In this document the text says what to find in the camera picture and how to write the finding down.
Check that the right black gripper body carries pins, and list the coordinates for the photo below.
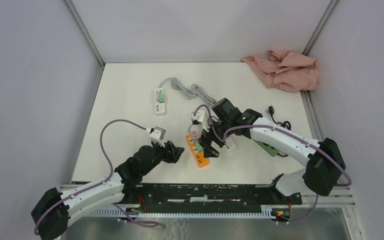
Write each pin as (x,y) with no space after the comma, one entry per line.
(219,132)

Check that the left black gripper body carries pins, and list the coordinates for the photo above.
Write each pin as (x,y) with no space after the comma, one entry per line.
(162,154)

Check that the pink plug from orange strip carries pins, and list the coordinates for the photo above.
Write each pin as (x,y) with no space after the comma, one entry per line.
(195,131)

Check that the orange power strip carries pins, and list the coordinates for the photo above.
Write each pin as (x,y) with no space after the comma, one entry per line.
(198,156)

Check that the green plug from orange strip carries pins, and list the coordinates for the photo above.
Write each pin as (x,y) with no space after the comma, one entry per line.
(198,147)

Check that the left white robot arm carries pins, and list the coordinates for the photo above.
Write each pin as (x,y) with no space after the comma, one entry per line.
(57,210)

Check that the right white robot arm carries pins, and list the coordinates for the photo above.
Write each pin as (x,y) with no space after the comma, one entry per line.
(323,165)

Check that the green plug on white strip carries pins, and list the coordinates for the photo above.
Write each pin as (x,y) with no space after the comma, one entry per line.
(160,96)

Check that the long white power strip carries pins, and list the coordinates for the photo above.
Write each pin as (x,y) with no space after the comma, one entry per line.
(229,145)

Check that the small white power strip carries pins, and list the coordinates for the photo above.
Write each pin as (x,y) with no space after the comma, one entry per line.
(160,108)

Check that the dark green power strip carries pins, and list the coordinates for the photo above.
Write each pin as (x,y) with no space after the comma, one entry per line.
(272,151)

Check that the pink crumpled cloth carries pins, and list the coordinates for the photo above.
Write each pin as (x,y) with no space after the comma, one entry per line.
(285,70)

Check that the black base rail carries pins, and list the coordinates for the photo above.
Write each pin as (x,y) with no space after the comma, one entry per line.
(170,198)

